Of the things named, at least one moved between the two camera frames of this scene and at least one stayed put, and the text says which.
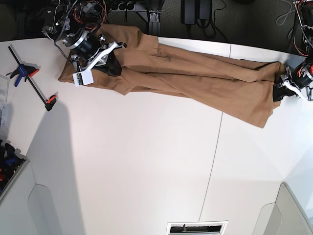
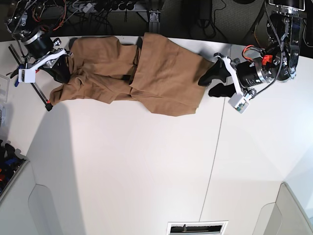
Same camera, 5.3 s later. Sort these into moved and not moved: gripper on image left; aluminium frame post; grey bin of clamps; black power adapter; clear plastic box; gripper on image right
Moved: black power adapter; gripper on image left; gripper on image right
Not moved: grey bin of clamps; clear plastic box; aluminium frame post
